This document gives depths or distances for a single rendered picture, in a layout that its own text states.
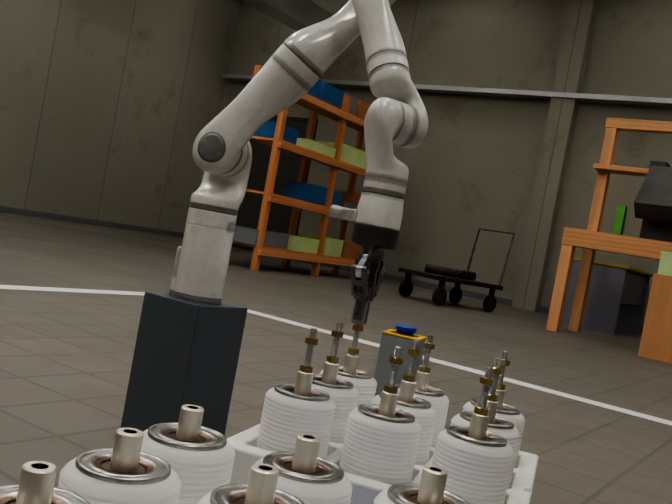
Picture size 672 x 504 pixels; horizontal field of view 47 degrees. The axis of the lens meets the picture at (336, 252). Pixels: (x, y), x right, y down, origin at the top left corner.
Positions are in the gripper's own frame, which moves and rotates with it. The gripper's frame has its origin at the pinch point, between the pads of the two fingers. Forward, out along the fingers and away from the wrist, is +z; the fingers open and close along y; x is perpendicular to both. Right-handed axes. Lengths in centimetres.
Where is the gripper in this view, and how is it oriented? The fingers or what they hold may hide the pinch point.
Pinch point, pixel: (360, 311)
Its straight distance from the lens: 127.5
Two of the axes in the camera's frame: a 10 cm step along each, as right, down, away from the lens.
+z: -1.9, 9.8, 0.2
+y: 3.0, 0.4, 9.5
